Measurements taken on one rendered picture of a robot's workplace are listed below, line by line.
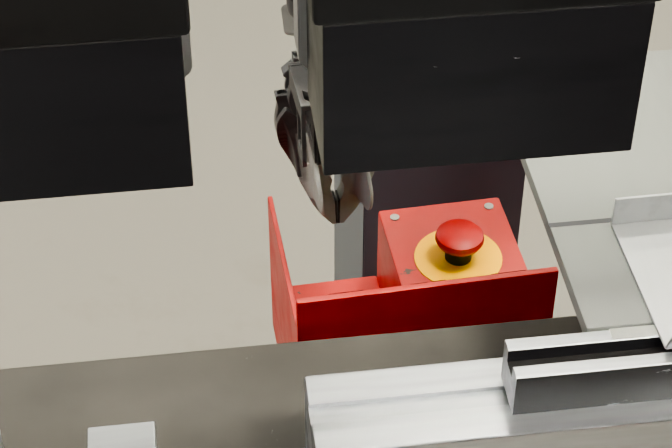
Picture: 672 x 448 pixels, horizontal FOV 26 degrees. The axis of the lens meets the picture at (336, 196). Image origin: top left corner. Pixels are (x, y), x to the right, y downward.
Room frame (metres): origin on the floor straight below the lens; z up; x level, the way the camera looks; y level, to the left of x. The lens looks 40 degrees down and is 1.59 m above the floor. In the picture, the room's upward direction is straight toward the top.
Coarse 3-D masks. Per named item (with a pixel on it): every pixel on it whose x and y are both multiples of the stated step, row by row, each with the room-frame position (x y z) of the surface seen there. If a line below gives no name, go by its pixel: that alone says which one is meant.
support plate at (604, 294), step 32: (640, 96) 0.80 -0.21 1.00; (640, 128) 0.76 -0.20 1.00; (544, 160) 0.73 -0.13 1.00; (576, 160) 0.73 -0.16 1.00; (608, 160) 0.73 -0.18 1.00; (640, 160) 0.73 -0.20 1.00; (544, 192) 0.70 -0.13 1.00; (576, 192) 0.70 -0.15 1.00; (608, 192) 0.70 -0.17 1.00; (640, 192) 0.70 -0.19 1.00; (544, 224) 0.68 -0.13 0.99; (608, 224) 0.67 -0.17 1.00; (576, 256) 0.64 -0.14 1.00; (608, 256) 0.64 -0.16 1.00; (576, 288) 0.61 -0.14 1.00; (608, 288) 0.61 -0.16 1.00; (608, 320) 0.59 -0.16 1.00; (640, 320) 0.59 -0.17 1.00
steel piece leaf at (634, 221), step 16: (624, 208) 0.67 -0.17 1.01; (640, 208) 0.67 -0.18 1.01; (656, 208) 0.67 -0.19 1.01; (624, 224) 0.67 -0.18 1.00; (640, 224) 0.67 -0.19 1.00; (656, 224) 0.67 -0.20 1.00; (624, 240) 0.65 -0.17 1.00; (640, 240) 0.65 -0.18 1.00; (656, 240) 0.65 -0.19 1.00; (624, 256) 0.64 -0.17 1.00; (640, 256) 0.64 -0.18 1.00; (656, 256) 0.64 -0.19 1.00; (640, 272) 0.62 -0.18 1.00; (656, 272) 0.62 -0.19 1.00; (640, 288) 0.61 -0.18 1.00; (656, 288) 0.61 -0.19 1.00; (656, 304) 0.60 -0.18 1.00; (656, 320) 0.58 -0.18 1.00
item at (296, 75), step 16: (288, 0) 0.86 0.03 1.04; (288, 64) 0.87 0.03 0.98; (288, 80) 0.89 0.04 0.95; (304, 80) 0.85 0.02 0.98; (288, 96) 0.87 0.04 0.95; (304, 96) 0.83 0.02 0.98; (304, 112) 0.81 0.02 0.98; (304, 128) 0.81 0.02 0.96; (304, 144) 0.81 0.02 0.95; (304, 160) 0.81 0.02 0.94; (320, 160) 0.81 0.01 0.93
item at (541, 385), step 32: (512, 352) 0.56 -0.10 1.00; (544, 352) 0.57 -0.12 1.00; (576, 352) 0.57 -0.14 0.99; (608, 352) 0.57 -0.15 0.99; (640, 352) 0.57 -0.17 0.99; (512, 384) 0.55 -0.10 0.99; (544, 384) 0.54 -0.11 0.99; (576, 384) 0.55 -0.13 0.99; (608, 384) 0.55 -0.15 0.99; (640, 384) 0.55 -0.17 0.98
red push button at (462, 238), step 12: (444, 228) 0.88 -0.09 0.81; (456, 228) 0.88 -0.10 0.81; (468, 228) 0.88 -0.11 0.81; (480, 228) 0.88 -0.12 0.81; (444, 240) 0.87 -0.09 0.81; (456, 240) 0.87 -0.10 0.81; (468, 240) 0.87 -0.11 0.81; (480, 240) 0.87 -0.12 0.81; (456, 252) 0.86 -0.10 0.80; (468, 252) 0.86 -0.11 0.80; (456, 264) 0.87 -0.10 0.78
